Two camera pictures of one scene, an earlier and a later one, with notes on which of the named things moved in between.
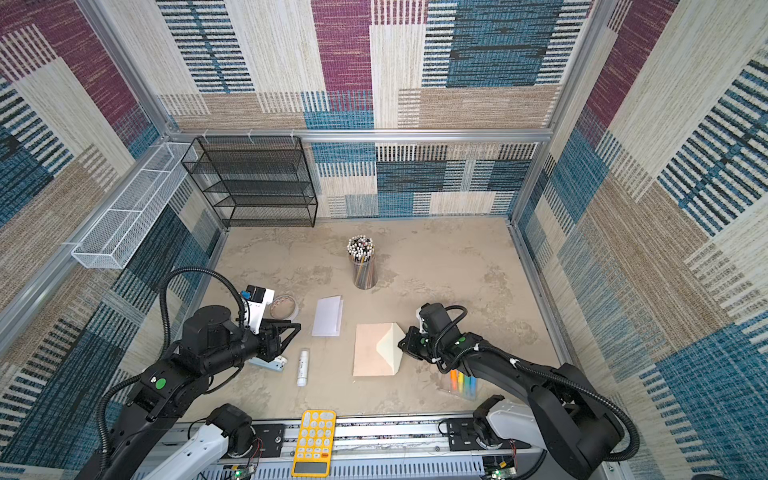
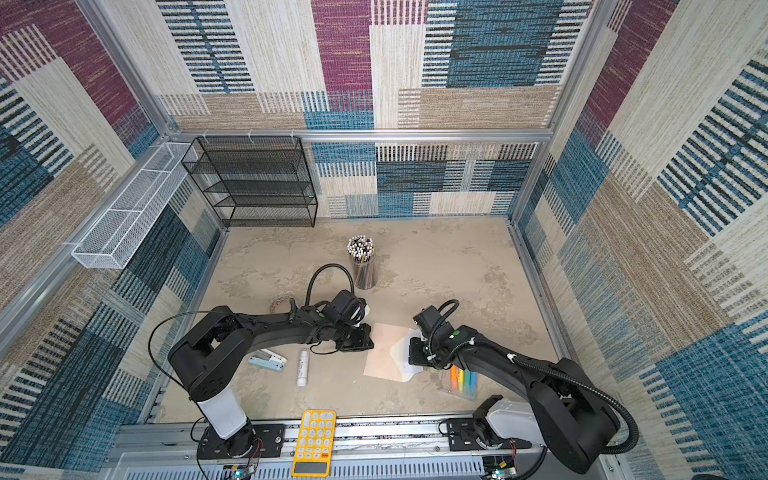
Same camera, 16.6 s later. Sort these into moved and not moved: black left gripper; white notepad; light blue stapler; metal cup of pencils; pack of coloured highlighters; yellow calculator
Moved: black left gripper; white notepad
Not moved: pack of coloured highlighters; metal cup of pencils; light blue stapler; yellow calculator
